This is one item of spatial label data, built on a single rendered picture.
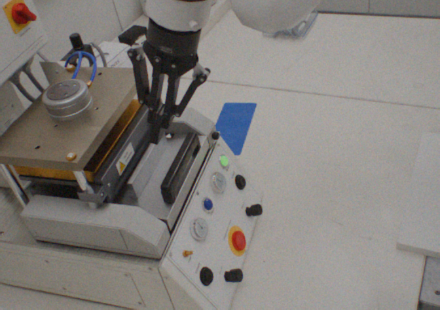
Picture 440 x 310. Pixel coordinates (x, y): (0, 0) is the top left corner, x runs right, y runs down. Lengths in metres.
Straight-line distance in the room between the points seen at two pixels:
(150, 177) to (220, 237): 0.18
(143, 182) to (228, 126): 0.51
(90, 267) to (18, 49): 0.42
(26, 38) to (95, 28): 0.82
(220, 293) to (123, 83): 0.43
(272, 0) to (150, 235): 0.43
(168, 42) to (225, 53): 1.01
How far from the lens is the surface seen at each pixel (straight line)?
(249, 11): 0.56
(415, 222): 1.04
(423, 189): 1.11
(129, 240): 0.80
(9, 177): 0.89
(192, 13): 0.64
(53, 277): 1.01
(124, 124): 0.89
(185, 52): 0.68
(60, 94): 0.86
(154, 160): 0.90
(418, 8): 3.29
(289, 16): 0.57
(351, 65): 1.54
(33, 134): 0.86
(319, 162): 1.18
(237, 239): 0.97
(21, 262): 1.02
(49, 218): 0.86
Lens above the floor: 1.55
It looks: 39 degrees down
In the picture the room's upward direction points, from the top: 12 degrees counter-clockwise
